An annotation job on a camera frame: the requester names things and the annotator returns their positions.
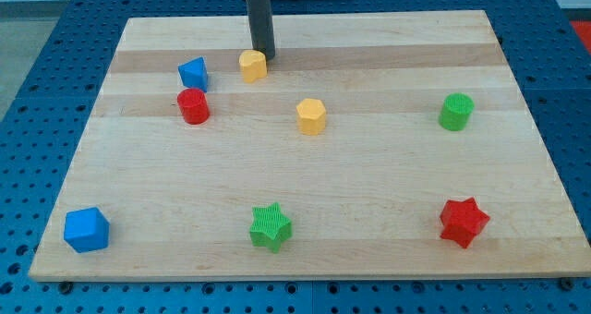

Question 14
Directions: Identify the green star block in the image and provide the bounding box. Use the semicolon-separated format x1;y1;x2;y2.
249;202;292;253

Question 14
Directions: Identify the red star block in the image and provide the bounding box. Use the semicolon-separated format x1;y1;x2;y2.
440;198;490;248

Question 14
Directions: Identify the red cylinder block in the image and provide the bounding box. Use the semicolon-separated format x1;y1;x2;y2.
177;88;210;125

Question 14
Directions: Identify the yellow hexagon block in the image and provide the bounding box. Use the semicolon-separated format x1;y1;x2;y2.
296;98;327;136

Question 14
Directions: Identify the blue triangle block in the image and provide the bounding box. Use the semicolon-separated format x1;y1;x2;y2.
178;57;209;92

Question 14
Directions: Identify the yellow heart block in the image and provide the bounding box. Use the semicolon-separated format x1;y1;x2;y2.
238;50;267;83

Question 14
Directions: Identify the blue cube block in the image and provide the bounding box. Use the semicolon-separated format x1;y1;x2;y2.
63;207;110;253

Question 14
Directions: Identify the green cylinder block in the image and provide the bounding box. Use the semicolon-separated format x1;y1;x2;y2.
438;93;475;131

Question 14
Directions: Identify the light wooden board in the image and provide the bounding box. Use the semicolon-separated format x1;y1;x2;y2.
30;10;590;282

